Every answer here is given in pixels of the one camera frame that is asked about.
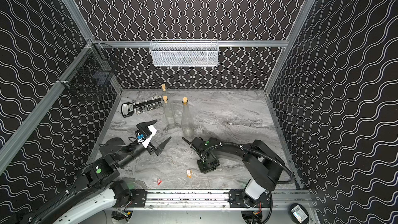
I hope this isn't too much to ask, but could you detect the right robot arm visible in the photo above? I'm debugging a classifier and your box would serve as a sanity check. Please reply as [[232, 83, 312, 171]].
[[182, 138, 296, 200]]

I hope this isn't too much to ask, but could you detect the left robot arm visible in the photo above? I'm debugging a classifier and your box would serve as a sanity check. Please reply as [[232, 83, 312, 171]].
[[17, 120, 171, 224]]

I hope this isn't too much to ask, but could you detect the black round device with label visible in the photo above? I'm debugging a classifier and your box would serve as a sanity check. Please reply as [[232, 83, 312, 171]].
[[288, 203, 310, 224]]

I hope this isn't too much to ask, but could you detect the clear bottle with orange label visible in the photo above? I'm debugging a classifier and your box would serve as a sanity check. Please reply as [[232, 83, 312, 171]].
[[163, 95, 176, 129]]

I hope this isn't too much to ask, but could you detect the metal base rail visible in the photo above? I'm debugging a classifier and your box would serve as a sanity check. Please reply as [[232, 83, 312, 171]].
[[113, 189, 312, 211]]

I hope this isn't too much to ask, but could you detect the black wire basket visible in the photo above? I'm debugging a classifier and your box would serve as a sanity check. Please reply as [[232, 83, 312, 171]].
[[61, 44, 121, 102]]

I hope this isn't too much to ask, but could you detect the white wire mesh basket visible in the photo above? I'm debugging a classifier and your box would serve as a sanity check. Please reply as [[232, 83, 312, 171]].
[[149, 39, 219, 67]]

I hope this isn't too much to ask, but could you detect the short clear corked bottle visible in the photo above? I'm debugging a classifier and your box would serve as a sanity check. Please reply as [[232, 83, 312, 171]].
[[161, 84, 169, 101]]

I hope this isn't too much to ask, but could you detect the tall clear corked bottle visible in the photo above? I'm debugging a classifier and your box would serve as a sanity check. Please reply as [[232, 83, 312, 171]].
[[181, 97, 195, 139]]

